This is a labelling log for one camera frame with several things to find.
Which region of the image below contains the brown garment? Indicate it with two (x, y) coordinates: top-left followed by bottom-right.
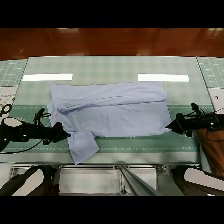
(194, 127), (224, 178)

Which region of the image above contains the black cable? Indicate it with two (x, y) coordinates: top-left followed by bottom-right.
(0, 138), (46, 155)

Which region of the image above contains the silver frame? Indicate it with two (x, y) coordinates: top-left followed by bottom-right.
(0, 161), (224, 197)

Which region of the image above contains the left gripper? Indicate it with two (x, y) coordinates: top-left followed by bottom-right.
(42, 121), (72, 146)

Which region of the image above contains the light blue shirt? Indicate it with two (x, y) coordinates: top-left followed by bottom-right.
(46, 81), (173, 166)

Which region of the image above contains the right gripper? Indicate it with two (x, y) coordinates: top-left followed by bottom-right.
(165, 112), (194, 138)

